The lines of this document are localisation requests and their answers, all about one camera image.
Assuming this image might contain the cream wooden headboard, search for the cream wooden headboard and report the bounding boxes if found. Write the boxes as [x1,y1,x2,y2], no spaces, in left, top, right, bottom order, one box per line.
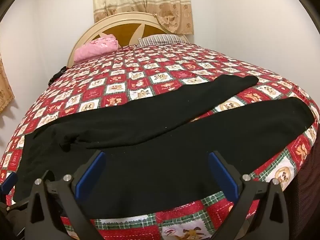
[67,11,189,68]

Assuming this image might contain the black pants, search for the black pants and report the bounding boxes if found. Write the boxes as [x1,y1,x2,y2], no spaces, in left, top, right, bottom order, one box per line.
[14,75,315,219]

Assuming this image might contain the striped grey pillow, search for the striped grey pillow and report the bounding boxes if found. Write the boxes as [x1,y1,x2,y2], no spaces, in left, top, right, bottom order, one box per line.
[138,34,186,47]

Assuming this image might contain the red teddy patchwork bedspread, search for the red teddy patchwork bedspread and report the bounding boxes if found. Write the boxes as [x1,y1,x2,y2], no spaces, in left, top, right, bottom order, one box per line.
[1,44,319,239]

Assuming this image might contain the beige curtain behind headboard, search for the beige curtain behind headboard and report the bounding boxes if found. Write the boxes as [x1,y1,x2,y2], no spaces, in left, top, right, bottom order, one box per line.
[93,0,194,35]

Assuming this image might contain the pink folded blanket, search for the pink folded blanket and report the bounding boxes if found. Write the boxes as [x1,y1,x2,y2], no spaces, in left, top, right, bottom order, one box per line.
[74,34,119,63]

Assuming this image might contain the black object beside bed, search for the black object beside bed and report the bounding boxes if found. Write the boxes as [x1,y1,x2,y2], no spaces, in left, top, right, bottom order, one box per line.
[48,66,67,87]

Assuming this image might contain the beige curtain on left wall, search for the beige curtain on left wall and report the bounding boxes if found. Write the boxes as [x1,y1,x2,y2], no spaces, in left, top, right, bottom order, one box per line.
[0,59,15,113]

